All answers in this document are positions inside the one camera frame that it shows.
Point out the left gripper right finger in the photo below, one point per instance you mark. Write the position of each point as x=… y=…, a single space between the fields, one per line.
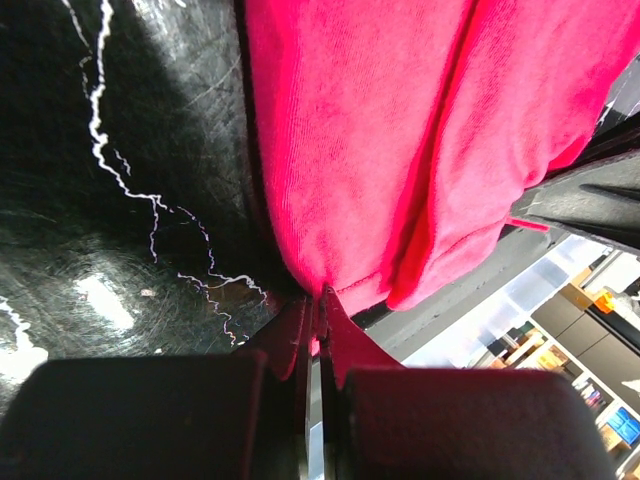
x=345 y=350

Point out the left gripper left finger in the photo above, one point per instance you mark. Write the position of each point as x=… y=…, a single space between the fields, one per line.
x=281 y=439

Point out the red t-shirt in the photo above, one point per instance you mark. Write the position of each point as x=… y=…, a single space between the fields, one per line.
x=395 y=136

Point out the black marble pattern mat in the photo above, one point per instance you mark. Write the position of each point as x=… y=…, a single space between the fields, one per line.
x=133 y=213

